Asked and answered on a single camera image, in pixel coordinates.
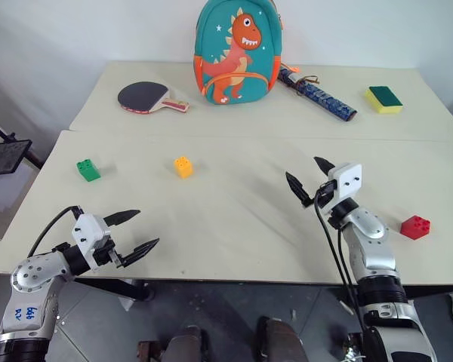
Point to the red toy brick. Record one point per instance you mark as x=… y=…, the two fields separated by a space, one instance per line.
x=415 y=226

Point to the yellow and green sponge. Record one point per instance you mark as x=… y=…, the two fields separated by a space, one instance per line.
x=384 y=100

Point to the black table leg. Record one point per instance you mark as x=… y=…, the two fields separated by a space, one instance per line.
x=117 y=288

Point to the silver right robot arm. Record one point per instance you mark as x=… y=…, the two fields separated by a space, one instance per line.
x=370 y=241

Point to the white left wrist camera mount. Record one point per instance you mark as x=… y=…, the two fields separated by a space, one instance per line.
x=88 y=230

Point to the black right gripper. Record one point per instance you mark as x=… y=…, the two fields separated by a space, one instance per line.
x=324 y=196

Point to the yellow toy brick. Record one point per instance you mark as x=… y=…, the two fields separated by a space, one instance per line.
x=183 y=166

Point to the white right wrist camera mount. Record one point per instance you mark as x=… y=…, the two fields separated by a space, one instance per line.
x=347 y=181

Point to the teal dinosaur backpack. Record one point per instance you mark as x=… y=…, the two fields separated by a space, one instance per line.
x=236 y=53

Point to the black tablet on stand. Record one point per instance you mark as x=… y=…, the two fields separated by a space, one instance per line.
x=5 y=156

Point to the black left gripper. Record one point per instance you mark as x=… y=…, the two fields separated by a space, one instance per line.
x=107 y=254

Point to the blue patterned rolled case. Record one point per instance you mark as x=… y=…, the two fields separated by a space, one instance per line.
x=319 y=96

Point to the green toy brick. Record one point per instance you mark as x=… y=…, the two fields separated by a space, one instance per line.
x=87 y=169

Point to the table tennis paddle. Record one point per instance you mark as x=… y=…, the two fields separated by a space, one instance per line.
x=143 y=97

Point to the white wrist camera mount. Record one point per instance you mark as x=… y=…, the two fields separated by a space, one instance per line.
x=347 y=181
x=88 y=230

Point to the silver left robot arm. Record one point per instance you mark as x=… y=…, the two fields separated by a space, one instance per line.
x=30 y=275

